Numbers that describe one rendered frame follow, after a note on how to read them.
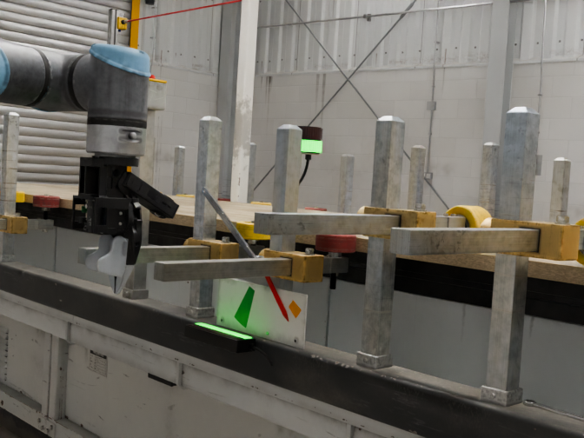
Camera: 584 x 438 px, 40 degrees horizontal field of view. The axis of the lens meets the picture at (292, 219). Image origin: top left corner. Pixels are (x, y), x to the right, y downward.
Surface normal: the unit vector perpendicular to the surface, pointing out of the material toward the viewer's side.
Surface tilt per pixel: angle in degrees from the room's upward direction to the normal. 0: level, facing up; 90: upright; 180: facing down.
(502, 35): 90
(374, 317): 90
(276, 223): 90
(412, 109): 90
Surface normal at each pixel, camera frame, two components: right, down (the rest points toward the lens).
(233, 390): -0.73, -0.01
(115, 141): 0.15, 0.06
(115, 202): 0.68, 0.08
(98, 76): -0.50, 0.01
